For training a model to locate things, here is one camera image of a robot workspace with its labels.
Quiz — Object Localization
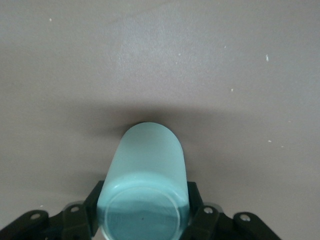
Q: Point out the mint green cup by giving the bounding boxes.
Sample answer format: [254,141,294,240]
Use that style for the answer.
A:
[96,121,190,240]

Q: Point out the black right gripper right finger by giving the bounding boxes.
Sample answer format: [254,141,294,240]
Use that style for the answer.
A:
[184,181,223,240]

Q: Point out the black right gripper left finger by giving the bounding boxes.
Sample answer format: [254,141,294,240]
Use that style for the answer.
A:
[62,180,105,240]

